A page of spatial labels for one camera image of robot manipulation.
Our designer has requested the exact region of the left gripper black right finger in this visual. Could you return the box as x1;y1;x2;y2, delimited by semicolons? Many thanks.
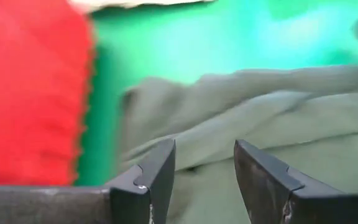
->
233;139;358;224

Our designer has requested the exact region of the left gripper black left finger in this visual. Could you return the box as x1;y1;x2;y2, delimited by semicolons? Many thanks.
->
0;138;177;224

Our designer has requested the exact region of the dark green garment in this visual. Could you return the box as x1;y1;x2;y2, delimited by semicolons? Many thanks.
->
116;65;358;224

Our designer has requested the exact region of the red plastic bin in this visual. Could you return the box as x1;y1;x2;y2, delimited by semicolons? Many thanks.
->
0;0;94;187

